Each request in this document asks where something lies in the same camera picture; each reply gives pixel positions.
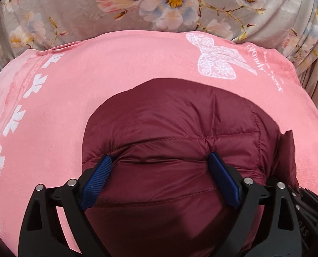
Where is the grey floral blanket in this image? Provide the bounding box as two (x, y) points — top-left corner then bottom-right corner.
(0, 0), (318, 99)

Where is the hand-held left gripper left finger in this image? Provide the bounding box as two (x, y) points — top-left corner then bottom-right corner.
(18, 154), (113, 257)

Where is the pink printed blanket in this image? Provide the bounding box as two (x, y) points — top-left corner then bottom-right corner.
(0, 31), (318, 257)

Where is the maroon puffer jacket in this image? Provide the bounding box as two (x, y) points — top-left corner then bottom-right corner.
(82, 78), (300, 257)

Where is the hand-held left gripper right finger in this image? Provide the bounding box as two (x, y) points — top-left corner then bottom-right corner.
(207, 152), (302, 257)

